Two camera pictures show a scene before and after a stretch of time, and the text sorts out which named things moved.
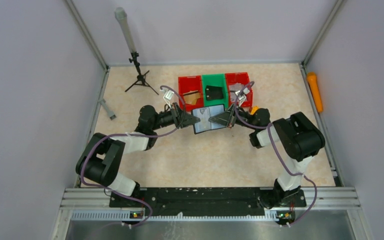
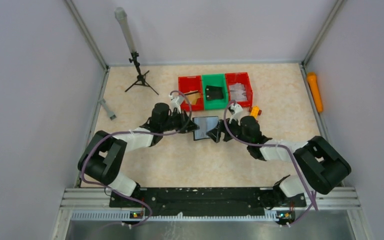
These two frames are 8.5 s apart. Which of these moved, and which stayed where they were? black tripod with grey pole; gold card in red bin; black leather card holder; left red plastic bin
Moved: black leather card holder
Stayed: gold card in red bin; left red plastic bin; black tripod with grey pole
